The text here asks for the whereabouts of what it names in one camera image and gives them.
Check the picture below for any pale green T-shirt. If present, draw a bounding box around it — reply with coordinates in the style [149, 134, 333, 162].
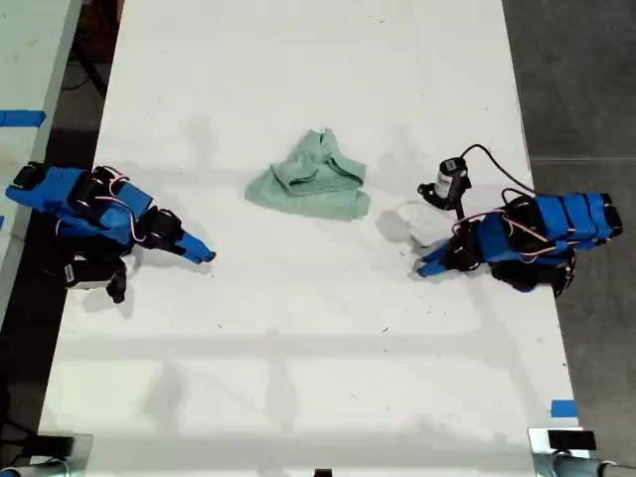
[243, 127, 374, 224]

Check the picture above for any long blue tape strip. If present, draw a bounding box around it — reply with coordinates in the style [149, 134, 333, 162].
[0, 109, 48, 128]

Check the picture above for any pale side table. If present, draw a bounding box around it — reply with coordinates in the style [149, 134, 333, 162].
[0, 0, 84, 322]

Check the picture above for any grey metal pipe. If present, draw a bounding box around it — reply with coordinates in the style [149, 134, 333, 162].
[0, 458, 71, 477]
[551, 452, 636, 477]

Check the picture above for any black camera box grey face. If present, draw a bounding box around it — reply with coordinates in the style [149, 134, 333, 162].
[416, 157, 472, 212]

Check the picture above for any thick black camera cable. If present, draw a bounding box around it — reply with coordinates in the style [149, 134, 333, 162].
[458, 143, 538, 197]

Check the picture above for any black camera box white label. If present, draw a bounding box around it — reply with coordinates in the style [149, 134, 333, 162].
[63, 253, 129, 305]

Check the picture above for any black floor cable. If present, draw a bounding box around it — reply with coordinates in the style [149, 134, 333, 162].
[63, 47, 109, 98]

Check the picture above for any metal bracket with black block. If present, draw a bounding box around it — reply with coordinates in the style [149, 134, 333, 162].
[527, 426, 598, 477]

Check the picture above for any metal table clamp bracket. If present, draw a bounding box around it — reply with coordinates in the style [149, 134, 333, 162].
[33, 432, 94, 477]

